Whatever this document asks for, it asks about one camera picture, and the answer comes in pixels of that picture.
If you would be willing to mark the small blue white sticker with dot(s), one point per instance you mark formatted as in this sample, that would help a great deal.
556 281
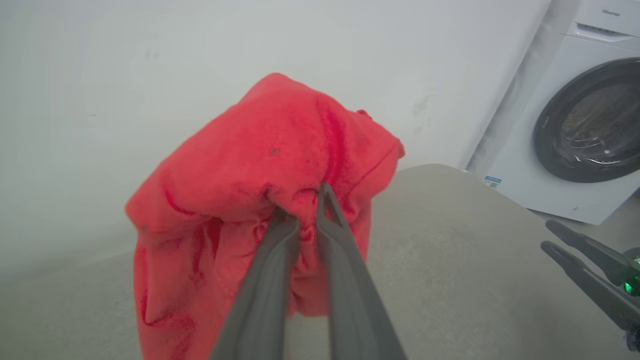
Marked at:
492 181

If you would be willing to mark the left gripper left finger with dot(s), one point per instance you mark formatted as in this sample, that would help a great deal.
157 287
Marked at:
265 300

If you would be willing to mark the red garment with white sleeves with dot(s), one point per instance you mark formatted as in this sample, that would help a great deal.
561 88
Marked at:
240 165

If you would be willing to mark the white washing machine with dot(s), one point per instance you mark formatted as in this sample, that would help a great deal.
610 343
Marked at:
520 150

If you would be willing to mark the dark round washing machine door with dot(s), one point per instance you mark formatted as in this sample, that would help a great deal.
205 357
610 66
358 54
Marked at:
590 125

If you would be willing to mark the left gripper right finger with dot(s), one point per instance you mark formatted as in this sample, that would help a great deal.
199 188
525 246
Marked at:
350 300

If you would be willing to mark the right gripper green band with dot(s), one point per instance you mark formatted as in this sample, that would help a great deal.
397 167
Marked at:
633 272

